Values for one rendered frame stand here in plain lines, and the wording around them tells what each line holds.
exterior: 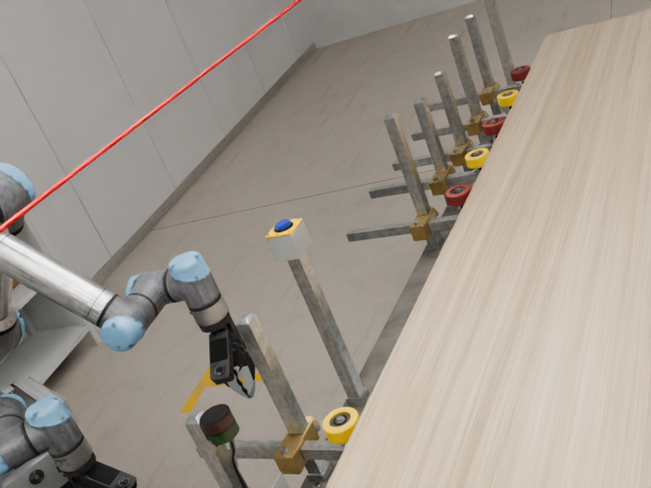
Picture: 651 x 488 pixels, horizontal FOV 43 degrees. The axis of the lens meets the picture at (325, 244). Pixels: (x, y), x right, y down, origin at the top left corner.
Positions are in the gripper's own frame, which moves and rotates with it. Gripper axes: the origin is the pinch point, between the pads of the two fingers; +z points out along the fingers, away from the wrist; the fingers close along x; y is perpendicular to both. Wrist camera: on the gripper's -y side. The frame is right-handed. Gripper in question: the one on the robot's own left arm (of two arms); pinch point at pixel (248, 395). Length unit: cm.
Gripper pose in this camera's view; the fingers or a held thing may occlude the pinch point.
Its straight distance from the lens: 187.4
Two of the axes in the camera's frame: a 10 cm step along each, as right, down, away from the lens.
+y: 0.3, -4.5, 8.9
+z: 3.5, 8.4, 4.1
